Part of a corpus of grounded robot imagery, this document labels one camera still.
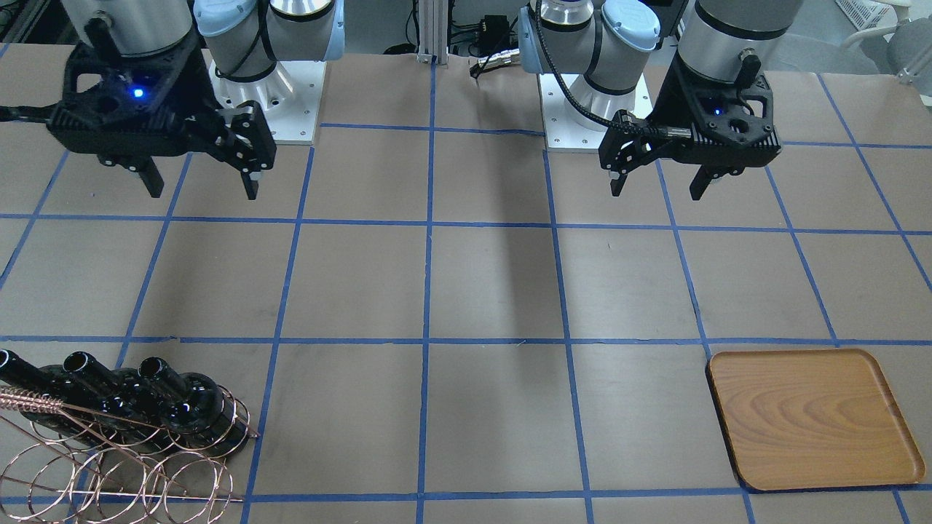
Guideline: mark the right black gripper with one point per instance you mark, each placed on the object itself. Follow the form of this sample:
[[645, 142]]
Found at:
[[191, 81]]

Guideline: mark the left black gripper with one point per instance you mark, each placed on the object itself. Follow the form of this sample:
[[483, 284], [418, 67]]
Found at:
[[671, 98]]

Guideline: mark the dark wine bottle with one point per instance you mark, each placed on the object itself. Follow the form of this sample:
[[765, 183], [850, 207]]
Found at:
[[191, 406], [53, 381], [129, 406]]

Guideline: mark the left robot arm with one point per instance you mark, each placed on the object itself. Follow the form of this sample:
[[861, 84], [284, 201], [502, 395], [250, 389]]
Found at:
[[608, 46]]

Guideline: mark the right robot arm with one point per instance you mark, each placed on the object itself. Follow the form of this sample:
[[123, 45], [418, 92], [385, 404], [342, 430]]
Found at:
[[246, 39]]

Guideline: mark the wooden tray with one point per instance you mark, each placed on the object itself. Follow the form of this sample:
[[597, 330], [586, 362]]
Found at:
[[808, 419]]

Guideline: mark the black electronics box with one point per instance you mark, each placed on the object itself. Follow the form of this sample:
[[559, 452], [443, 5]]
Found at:
[[493, 30]]

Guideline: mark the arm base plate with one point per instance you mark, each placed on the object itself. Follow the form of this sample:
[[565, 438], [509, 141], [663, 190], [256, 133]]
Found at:
[[566, 131], [291, 96]]

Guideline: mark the aluminium frame post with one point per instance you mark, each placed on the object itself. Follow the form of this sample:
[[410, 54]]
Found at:
[[433, 32]]

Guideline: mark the copper wire bottle basket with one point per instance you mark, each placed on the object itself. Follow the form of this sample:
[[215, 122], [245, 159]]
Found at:
[[53, 480]]

